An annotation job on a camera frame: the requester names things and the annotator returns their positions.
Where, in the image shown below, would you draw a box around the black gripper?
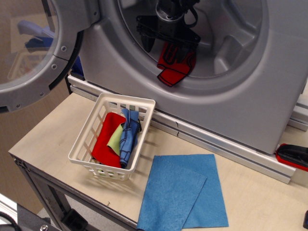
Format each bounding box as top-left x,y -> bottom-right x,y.
136,9 -> 201,63

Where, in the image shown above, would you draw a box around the red toy shirt black trim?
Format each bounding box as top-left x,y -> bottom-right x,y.
157,42 -> 196,87

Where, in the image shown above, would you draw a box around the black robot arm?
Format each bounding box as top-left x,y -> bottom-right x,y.
136,0 -> 201,63

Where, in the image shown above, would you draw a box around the grey toy washing machine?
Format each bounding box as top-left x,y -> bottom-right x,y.
80,0 -> 308,154

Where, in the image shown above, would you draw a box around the white plastic laundry basket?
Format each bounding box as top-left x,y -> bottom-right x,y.
68,93 -> 155,180

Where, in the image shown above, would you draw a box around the blue toy jeans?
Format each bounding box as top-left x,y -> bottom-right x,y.
120,108 -> 142,168

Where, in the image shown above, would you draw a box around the plain red cloth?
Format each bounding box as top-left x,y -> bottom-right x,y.
92,112 -> 126,168

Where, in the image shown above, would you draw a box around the light green cloth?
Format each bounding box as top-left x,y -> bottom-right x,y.
107,124 -> 124,156

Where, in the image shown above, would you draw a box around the blue clamp behind door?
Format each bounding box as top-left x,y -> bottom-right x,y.
17,20 -> 55,50

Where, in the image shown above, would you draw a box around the round transparent washer door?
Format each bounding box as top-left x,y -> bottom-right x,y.
0,0 -> 86,113

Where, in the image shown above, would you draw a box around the blue folded cloth sheet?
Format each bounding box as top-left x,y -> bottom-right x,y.
137,154 -> 229,231

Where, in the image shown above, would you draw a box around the red black clamp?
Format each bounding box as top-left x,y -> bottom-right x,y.
275,143 -> 308,171

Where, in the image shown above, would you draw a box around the grey base with bolt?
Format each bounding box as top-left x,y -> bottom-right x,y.
0,204 -> 60,231

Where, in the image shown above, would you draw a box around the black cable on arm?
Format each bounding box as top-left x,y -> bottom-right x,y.
185,7 -> 199,29

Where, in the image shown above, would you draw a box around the aluminium extrusion rail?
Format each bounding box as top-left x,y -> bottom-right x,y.
68,76 -> 298,183

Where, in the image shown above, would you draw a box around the metal table frame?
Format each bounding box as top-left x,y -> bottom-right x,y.
11,154 -> 137,231

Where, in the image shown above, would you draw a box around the black bracket under table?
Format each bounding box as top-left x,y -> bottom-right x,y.
62,209 -> 88,231

